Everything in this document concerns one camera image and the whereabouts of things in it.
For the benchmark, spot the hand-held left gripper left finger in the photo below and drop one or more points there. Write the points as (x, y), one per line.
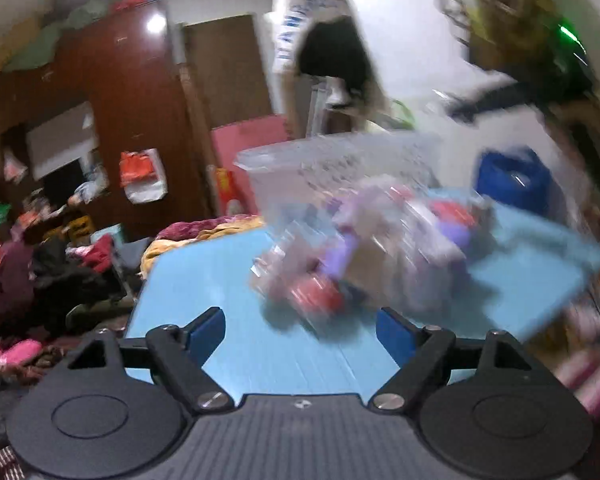
(207, 329)

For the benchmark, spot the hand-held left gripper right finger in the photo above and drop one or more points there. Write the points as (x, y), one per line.
(395, 332)

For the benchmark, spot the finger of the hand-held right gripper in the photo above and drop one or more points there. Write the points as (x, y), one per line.
(490, 97)

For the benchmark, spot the pile of tissue packets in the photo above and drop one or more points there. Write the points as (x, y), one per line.
(380, 245)

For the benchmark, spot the clear plastic basket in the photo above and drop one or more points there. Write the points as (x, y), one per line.
(340, 160)

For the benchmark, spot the blue printed bag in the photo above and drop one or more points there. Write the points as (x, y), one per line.
(515, 180)

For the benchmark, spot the green plastic bag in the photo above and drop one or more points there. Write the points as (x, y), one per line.
(404, 112)

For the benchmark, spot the yellow maroon blanket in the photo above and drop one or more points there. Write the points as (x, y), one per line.
(195, 232)

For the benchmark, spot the dark clothes pile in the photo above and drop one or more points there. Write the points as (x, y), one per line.
(65, 280)

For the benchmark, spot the black hanging garment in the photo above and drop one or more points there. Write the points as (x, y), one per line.
(337, 52)

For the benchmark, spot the orange plastic bag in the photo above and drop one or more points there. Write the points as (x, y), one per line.
(142, 172)

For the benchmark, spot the pink foam mat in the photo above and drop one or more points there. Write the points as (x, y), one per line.
(250, 140)

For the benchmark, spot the pink floral blanket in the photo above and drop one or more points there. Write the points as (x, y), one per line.
(10, 350)

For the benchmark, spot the black monitor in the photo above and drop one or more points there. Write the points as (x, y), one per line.
(60, 182)

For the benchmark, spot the brown wooden door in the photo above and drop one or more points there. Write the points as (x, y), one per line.
(225, 75)

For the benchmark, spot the brown wooden wardrobe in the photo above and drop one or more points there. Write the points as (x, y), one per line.
(130, 85)

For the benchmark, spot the green cloth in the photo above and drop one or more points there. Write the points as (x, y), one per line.
(45, 40)

